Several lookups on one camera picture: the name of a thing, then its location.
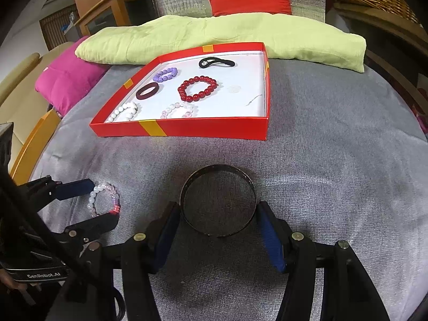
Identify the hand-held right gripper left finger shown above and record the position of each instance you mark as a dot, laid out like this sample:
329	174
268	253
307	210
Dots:
165	234

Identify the red cushion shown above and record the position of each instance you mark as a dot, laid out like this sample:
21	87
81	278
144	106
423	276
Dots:
250	1

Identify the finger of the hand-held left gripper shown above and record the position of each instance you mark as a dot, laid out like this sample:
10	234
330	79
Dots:
97	224
73	188

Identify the brown louvered door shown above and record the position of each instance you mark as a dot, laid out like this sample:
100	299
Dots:
55	26

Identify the wooden bench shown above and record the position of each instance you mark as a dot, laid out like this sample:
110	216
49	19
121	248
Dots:
384	23

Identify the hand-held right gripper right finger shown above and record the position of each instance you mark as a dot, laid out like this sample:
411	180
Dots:
271	237

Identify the red cardboard box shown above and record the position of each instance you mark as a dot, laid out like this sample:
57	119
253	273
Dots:
200	128

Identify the beige sofa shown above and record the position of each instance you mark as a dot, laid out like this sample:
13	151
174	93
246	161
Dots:
20	83

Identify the magenta pillow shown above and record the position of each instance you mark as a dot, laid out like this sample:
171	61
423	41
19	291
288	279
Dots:
67	77

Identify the dark metal bangle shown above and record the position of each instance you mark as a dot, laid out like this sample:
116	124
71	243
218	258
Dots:
217	169

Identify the light green blanket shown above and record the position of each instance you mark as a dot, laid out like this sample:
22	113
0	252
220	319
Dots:
234	33

